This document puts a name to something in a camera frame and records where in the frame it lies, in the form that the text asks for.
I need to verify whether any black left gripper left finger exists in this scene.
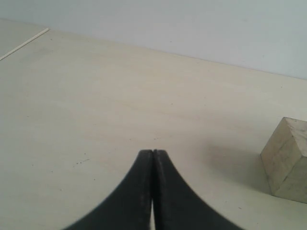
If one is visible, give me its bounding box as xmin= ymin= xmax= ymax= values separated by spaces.
xmin=66 ymin=149 xmax=153 ymax=230

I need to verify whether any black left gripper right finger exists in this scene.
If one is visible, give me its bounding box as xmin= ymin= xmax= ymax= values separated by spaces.
xmin=152 ymin=149 xmax=241 ymax=230

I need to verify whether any largest wooden cube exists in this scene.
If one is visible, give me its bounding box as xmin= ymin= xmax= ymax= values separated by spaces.
xmin=260 ymin=117 xmax=307 ymax=203

